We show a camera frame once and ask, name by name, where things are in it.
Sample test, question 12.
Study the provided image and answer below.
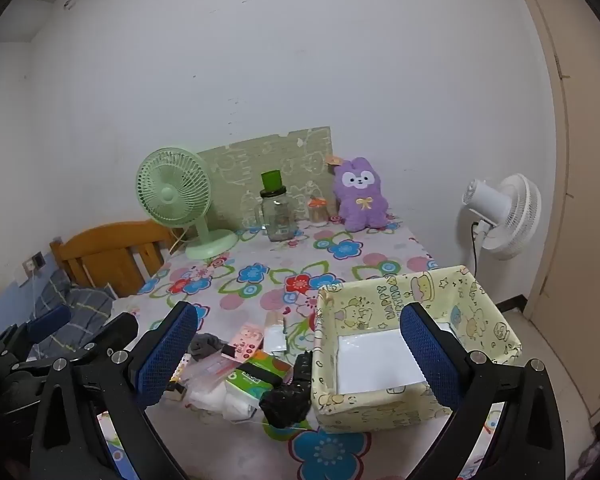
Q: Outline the white standing fan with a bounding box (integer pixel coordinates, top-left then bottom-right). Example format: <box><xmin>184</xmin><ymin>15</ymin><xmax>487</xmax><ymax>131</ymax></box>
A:
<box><xmin>462</xmin><ymin>174</ymin><xmax>542</xmax><ymax>261</ymax></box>

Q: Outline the cotton swab jar orange lid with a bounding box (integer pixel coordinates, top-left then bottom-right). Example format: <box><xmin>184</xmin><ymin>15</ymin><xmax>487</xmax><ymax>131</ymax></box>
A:
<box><xmin>307</xmin><ymin>196</ymin><xmax>330</xmax><ymax>227</ymax></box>

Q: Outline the yellow printed fabric box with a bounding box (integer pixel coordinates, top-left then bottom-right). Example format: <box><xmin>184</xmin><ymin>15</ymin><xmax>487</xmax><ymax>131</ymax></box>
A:
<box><xmin>312</xmin><ymin>265</ymin><xmax>523</xmax><ymax>433</ymax></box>

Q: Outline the clear bag of masks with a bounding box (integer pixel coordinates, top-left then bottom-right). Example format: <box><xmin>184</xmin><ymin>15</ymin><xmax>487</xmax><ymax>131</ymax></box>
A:
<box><xmin>172</xmin><ymin>355</ymin><xmax>236</xmax><ymax>396</ymax></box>

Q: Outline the small white tube packet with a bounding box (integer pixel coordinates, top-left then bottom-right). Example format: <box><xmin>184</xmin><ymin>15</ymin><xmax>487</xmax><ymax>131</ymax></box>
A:
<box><xmin>264</xmin><ymin>310</ymin><xmax>291</xmax><ymax>356</ymax></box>

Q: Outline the white sheet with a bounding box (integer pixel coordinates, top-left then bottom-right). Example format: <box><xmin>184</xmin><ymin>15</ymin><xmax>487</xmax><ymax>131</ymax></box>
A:
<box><xmin>336</xmin><ymin>322</ymin><xmax>456</xmax><ymax>395</ymax></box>

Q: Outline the green orange tissue packet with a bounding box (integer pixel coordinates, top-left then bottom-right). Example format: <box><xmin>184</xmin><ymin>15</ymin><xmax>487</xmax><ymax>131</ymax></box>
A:
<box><xmin>224</xmin><ymin>350</ymin><xmax>293</xmax><ymax>401</ymax></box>

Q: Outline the beige door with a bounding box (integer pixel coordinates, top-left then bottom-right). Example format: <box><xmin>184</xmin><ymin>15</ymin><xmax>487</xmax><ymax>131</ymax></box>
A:
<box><xmin>510</xmin><ymin>0</ymin><xmax>600</xmax><ymax>421</ymax></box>

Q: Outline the grey plaid pillow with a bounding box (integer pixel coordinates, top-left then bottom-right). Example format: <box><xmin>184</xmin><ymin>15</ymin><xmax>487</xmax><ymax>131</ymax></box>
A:
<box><xmin>30</xmin><ymin>267</ymin><xmax>116</xmax><ymax>356</ymax></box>

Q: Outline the pink wipes packet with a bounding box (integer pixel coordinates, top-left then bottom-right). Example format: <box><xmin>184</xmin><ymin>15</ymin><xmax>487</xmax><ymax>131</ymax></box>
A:
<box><xmin>228</xmin><ymin>324</ymin><xmax>265</xmax><ymax>361</ymax></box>

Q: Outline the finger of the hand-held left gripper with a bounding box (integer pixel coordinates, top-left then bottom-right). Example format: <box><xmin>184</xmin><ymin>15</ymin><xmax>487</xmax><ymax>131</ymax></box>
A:
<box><xmin>80</xmin><ymin>312</ymin><xmax>140</xmax><ymax>361</ymax></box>
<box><xmin>27</xmin><ymin>305</ymin><xmax>72</xmax><ymax>343</ymax></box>

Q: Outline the glass jar with green lid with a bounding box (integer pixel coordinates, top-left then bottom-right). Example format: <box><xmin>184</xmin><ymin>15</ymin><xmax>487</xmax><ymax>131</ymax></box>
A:
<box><xmin>254</xmin><ymin>170</ymin><xmax>297</xmax><ymax>243</ymax></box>

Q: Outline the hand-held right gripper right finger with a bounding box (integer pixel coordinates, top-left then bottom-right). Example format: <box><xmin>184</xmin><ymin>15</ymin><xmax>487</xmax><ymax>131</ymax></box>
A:
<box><xmin>399</xmin><ymin>302</ymin><xmax>567</xmax><ymax>480</ymax></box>

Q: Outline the green printed board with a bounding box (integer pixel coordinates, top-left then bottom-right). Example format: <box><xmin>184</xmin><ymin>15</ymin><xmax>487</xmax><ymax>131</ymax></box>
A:
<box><xmin>196</xmin><ymin>126</ymin><xmax>337</xmax><ymax>231</ymax></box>

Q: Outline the black plastic bag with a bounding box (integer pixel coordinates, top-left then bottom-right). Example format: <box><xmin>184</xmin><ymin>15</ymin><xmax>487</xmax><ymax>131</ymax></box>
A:
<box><xmin>258</xmin><ymin>350</ymin><xmax>313</xmax><ymax>429</ymax></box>

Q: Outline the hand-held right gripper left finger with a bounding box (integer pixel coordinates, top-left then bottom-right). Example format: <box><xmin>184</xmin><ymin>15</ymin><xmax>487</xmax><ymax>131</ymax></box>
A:
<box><xmin>30</xmin><ymin>301</ymin><xmax>199</xmax><ymax>480</ymax></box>

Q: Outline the black fan cable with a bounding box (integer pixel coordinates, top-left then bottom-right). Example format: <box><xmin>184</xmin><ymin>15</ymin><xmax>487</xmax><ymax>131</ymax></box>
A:
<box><xmin>470</xmin><ymin>217</ymin><xmax>483</xmax><ymax>276</ymax></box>

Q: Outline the purple plush bunny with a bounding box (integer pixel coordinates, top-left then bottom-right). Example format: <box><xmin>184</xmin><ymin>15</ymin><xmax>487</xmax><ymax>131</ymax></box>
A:
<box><xmin>326</xmin><ymin>156</ymin><xmax>390</xmax><ymax>233</ymax></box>

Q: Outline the green desk fan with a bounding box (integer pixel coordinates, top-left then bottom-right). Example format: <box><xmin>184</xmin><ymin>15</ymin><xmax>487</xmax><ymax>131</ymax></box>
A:
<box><xmin>135</xmin><ymin>147</ymin><xmax>238</xmax><ymax>261</ymax></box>

